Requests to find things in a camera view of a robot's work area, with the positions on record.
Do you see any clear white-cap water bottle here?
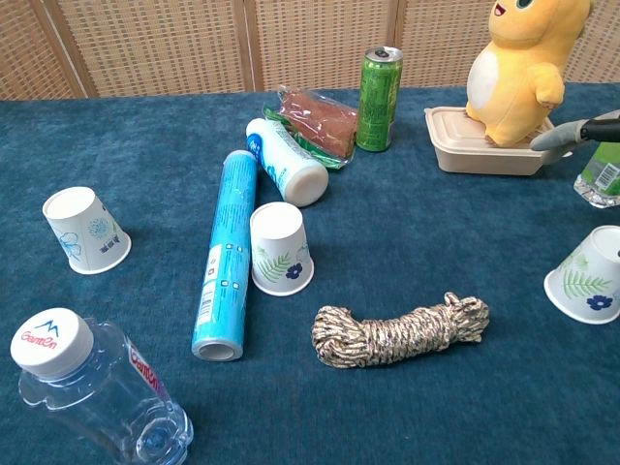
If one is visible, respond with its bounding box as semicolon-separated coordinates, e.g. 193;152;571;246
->
10;307;195;465

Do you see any blue table cloth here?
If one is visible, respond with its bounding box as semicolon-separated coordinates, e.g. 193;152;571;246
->
0;81;620;465

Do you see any light blue wrap roll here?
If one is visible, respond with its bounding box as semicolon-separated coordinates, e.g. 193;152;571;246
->
191;149;260;363

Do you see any white printed paper cup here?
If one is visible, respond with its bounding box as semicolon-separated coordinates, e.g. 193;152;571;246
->
42;186;133;276
249;201;316;297
542;225;620;325

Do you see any multicolour rope bundle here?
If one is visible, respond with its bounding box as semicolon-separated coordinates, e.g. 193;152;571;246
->
311;291;490;371

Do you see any beige lidded lunch box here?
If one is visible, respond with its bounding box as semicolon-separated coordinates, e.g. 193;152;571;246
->
423;106;573;176

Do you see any green-label water bottle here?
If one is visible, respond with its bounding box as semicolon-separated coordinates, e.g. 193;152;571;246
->
573;139;620;209

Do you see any green snack package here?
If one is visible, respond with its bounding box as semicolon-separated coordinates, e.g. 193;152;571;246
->
263;104;357;171

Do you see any white blue-print plastic bottle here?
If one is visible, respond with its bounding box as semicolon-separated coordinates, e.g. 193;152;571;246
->
245;117;330;208

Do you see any yellow plush toy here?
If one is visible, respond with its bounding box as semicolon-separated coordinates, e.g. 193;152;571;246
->
465;0;595;148

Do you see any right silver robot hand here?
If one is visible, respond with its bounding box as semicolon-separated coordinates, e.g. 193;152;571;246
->
530;108;620;159

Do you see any woven bamboo folding screen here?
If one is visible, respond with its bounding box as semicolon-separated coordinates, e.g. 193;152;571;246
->
0;0;620;102

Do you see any green drink can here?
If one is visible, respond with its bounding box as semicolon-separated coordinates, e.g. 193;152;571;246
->
356;46;404;153

